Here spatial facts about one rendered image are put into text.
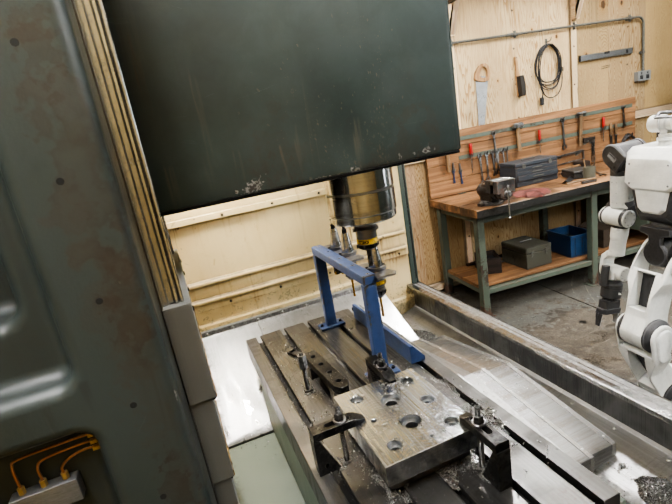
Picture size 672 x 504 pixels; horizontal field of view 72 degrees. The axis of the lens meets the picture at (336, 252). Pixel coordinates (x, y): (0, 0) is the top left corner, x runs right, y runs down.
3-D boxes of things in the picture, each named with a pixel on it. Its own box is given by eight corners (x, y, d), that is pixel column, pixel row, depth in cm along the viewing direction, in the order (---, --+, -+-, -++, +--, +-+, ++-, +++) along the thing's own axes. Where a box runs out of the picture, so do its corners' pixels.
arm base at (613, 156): (625, 159, 207) (632, 134, 201) (649, 170, 197) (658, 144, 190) (597, 166, 204) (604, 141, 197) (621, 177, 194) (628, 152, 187)
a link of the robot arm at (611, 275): (610, 284, 220) (614, 261, 217) (630, 291, 210) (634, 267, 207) (591, 286, 216) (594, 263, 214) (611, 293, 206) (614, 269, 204)
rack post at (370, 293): (392, 365, 144) (379, 277, 137) (401, 372, 140) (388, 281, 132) (364, 376, 141) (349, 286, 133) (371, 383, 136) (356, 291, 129)
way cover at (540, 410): (440, 346, 207) (436, 314, 203) (629, 472, 125) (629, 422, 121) (381, 368, 197) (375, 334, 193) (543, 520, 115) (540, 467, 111)
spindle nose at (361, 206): (318, 224, 112) (309, 175, 108) (369, 208, 120) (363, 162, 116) (356, 230, 98) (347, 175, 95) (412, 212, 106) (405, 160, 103)
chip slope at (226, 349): (384, 327, 236) (377, 279, 229) (470, 390, 172) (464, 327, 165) (210, 385, 208) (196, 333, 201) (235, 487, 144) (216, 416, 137)
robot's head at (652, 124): (659, 136, 181) (659, 113, 179) (684, 136, 171) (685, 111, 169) (646, 139, 179) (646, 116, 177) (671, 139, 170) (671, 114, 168)
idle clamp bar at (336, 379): (318, 367, 151) (314, 349, 149) (356, 403, 128) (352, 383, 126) (305, 372, 150) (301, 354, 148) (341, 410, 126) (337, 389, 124)
